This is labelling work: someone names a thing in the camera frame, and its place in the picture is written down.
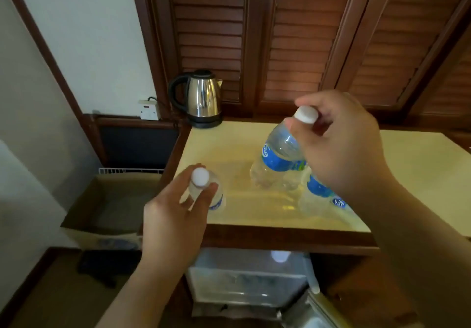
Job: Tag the person's left hand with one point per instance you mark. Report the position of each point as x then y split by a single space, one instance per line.
173 228

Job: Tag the person's right hand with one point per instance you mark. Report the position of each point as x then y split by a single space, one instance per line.
342 147

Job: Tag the navy label water bottle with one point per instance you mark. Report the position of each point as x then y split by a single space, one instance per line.
320 200

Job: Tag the large blue label water bottle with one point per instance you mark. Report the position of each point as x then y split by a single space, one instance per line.
279 154

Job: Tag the white mini fridge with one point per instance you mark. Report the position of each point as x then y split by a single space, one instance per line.
239 265

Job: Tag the cardboard box blue print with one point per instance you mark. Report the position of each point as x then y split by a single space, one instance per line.
106 210

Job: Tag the dark wooden cabinet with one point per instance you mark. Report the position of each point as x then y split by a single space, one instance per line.
287 235

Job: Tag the brown louvered wooden doors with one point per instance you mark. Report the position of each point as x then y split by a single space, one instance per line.
305 44

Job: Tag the white paper roll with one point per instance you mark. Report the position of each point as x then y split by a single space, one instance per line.
280 256

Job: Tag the stainless steel electric kettle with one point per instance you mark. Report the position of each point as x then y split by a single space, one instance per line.
202 97

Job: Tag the white wall socket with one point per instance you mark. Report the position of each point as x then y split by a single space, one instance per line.
149 110

